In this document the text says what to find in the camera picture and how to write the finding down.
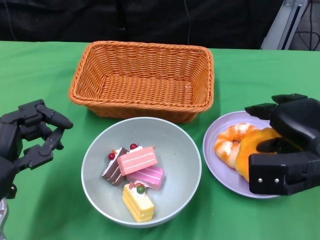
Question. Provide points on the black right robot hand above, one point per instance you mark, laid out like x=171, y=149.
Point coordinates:
x=297, y=125

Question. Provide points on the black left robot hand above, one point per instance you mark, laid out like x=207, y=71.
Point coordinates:
x=10, y=142

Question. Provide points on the orange striped bread roll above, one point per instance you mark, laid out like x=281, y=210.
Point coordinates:
x=225, y=147
x=243, y=160

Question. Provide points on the pale green bowl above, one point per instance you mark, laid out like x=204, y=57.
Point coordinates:
x=180, y=170

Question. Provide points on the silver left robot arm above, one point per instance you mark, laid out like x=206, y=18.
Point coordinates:
x=3, y=215

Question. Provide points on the lavender plate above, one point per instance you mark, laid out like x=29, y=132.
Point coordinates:
x=217, y=180

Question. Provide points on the brown chocolate cake slice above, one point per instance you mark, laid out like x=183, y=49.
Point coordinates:
x=113, y=172

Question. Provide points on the light pink cake slice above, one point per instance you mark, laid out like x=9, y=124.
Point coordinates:
x=137, y=161

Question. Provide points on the yellow cake slice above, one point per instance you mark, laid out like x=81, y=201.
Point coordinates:
x=138, y=207

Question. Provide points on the magenta layered cake slice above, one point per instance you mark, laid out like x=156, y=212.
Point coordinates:
x=150, y=177

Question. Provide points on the orange wicker basket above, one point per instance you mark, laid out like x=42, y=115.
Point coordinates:
x=150, y=65

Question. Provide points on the grey metal stand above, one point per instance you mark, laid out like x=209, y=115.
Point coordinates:
x=287, y=25

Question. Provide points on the black backdrop cloth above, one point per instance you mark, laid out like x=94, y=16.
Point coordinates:
x=75, y=20

